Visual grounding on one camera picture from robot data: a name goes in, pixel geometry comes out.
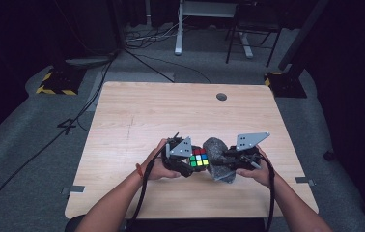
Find dark slanted stand pole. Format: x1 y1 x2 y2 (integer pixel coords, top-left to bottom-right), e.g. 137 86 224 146
278 0 331 72

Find black caster wheel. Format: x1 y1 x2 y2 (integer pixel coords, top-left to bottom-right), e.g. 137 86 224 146
323 148 336 162

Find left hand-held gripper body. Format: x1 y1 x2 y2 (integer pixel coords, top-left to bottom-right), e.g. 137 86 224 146
160 136 194 178

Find multicoloured puzzle cube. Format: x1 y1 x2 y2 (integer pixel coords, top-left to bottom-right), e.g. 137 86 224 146
188 147 210 168

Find black chair seat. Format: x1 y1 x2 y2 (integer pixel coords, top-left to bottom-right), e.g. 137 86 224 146
64 214 88 232

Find grey tape strip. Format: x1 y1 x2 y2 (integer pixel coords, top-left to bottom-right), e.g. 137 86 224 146
295 176 317 188
61 185 86 195

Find red wristband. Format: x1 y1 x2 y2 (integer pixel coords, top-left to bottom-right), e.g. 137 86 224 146
135 162 145 179

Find grey cloth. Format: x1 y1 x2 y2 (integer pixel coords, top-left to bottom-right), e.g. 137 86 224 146
202 136 237 184

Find white desk frame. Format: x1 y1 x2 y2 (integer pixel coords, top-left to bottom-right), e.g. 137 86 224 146
174 0 254 59

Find black yellow striped stand base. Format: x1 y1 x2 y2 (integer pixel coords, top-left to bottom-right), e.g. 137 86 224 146
264 71 308 99
35 66 87 96

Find thick black floor cable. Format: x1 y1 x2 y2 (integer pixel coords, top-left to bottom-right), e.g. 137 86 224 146
0 54 119 230

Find thin black floor cable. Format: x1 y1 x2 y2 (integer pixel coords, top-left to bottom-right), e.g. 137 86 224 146
124 47 176 83

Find person's right hand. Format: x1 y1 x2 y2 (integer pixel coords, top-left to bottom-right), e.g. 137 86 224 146
236 145 276 189

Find person's left hand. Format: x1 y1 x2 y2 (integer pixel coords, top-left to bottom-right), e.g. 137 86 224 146
141 138 183 181

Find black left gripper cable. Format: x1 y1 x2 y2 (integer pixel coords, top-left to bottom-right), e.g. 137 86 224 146
126 131 181 232

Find black chair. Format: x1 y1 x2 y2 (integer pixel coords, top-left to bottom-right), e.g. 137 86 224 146
224 0 283 68

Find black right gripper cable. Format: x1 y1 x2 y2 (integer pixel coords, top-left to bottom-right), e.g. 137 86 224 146
259 156 276 232

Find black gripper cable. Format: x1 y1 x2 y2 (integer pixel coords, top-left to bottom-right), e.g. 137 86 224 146
259 156 276 232
126 131 181 232

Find tangle of floor cables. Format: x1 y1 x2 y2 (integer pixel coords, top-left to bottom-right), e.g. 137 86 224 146
126 22 184 50

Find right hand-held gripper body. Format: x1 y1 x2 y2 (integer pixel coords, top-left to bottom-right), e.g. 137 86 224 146
232 130 271 171

